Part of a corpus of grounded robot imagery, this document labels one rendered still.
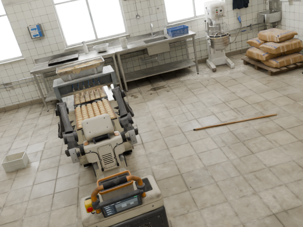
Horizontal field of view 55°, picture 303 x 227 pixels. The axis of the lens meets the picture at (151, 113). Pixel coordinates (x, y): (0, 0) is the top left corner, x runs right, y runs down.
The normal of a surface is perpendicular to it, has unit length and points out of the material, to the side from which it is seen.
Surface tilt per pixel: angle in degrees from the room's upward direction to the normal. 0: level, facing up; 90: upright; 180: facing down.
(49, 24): 90
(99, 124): 48
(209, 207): 0
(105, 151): 82
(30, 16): 90
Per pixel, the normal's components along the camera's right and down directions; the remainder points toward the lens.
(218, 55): 0.04, 0.41
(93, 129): 0.08, -0.33
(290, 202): -0.18, -0.89
